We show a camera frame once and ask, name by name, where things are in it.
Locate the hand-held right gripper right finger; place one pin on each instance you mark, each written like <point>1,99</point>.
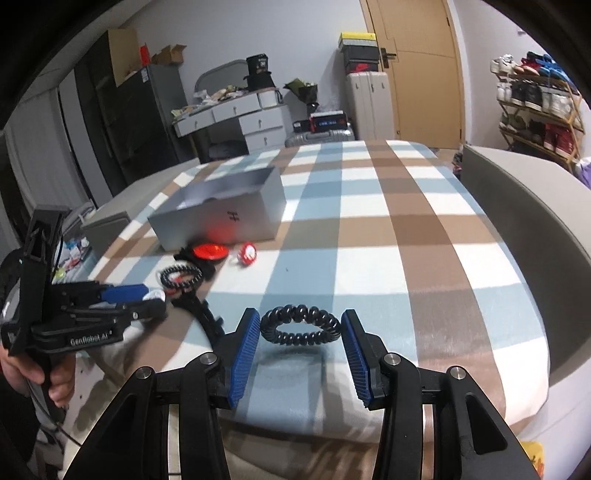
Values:
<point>358,355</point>

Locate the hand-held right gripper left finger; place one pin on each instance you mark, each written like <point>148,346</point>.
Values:
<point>244,355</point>

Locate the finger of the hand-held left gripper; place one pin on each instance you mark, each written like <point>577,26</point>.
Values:
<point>124,293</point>
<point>147,310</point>

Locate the black headband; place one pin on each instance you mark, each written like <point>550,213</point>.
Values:
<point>207,318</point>

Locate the red round hair accessory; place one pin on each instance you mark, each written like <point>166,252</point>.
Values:
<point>210,251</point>

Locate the red and white hair accessory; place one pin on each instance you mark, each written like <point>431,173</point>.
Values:
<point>248,253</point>

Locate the silver box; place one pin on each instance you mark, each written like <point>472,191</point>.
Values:
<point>217,221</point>

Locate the person's left hand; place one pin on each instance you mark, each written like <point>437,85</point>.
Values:
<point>62,383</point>

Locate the grey upholstered bench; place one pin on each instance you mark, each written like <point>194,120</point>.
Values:
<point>104,228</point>

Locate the white curtain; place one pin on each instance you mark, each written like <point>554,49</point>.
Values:
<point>76,138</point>

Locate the grey refrigerator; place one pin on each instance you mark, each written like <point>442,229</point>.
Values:
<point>152,115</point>

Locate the white dresser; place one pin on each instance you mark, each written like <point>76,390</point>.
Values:
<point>258,122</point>

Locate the silver suitcase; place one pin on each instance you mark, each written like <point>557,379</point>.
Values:
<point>323,137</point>

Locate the black box with red label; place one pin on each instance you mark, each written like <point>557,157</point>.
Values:
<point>328,122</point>

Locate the grey framed mirror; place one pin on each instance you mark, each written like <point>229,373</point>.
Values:
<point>217,76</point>

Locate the flat cardboard sheet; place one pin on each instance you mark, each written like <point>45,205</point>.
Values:
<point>122,55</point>

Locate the red bag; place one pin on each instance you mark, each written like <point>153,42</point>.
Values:
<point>145,55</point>

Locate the open cardboard box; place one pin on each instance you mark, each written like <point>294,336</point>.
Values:
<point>170,55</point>

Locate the beige suitcase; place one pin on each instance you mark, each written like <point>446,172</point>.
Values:
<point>369,106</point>

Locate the dark flower bouquet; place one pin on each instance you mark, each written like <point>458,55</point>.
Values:
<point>304,92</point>

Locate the wooden door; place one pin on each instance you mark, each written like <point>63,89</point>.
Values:
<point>415,92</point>

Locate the black shoe box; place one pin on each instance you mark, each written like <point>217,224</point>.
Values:
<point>362,60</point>

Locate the wooden shoe rack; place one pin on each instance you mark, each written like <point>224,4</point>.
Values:
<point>568,127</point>

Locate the rows of shoes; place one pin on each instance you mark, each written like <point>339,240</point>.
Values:
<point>531,94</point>

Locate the yellow shoe box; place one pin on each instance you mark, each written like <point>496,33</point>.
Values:
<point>355,39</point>

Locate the grey bed frame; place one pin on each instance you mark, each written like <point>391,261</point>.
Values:
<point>531,221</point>

